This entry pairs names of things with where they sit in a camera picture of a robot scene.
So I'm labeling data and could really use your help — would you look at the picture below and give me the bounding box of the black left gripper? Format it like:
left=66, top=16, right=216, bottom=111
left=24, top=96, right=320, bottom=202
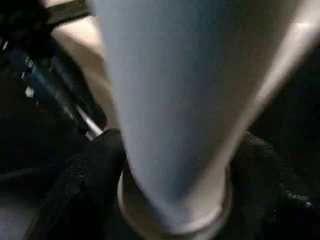
left=0, top=0, right=94, bottom=36

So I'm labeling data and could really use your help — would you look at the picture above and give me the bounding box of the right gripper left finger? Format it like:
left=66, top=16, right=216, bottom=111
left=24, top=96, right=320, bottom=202
left=22, top=127, right=130, bottom=240

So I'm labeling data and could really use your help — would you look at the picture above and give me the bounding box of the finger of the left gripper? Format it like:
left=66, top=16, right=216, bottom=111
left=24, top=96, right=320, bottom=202
left=49, top=42, right=109, bottom=132
left=7, top=47, right=97, bottom=140

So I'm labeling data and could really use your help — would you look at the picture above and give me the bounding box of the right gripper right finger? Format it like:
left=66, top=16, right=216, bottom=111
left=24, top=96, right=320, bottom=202
left=225, top=131, right=320, bottom=240

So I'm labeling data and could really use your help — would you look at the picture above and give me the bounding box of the white plastic table leg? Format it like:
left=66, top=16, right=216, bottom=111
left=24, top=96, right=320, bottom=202
left=92, top=0, right=320, bottom=236

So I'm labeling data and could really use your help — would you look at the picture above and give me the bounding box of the black work mat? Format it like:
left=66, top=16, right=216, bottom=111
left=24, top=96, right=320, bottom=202
left=0, top=50, right=320, bottom=240

